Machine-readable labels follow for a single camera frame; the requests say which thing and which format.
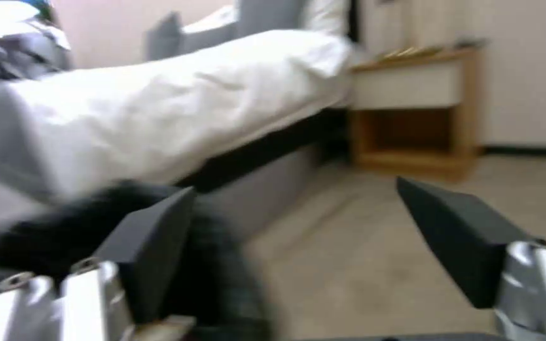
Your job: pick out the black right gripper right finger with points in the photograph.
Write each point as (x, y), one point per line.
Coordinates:
(462, 245)

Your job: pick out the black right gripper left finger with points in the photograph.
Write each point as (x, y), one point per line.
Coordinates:
(145, 234)

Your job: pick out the black furry object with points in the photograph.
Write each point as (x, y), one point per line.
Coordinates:
(112, 227)

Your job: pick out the white duvet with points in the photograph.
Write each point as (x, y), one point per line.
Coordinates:
(173, 106)

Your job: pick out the wooden nightstand with white drawer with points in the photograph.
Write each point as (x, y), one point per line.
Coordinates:
(415, 106)

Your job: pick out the grey cushion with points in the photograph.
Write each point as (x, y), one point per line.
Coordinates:
(163, 35)

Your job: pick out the crumpled grey clothing pile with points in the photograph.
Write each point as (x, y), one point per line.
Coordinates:
(12, 46)

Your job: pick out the white pillow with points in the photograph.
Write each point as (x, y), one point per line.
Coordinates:
(327, 16)

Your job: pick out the grey upholstered bed frame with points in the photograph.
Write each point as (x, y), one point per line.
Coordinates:
(259, 184)

